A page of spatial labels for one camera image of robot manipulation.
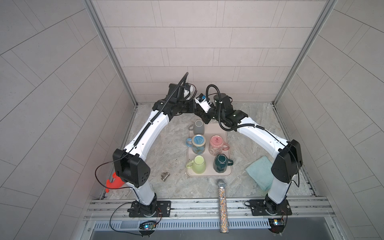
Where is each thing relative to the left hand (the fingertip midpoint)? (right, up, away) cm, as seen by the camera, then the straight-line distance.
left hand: (202, 103), depth 76 cm
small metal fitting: (-20, -39, +4) cm, 44 cm away
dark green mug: (+10, -31, 0) cm, 32 cm away
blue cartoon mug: (-2, -22, +4) cm, 22 cm away
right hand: (-4, -4, +2) cm, 6 cm away
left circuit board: (-24, -54, -12) cm, 60 cm away
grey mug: (-3, -14, +15) cm, 21 cm away
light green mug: (-2, -32, 0) cm, 32 cm away
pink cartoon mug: (+8, -23, +6) cm, 25 cm away
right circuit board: (+34, -57, -8) cm, 67 cm away
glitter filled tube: (+10, -49, -7) cm, 50 cm away
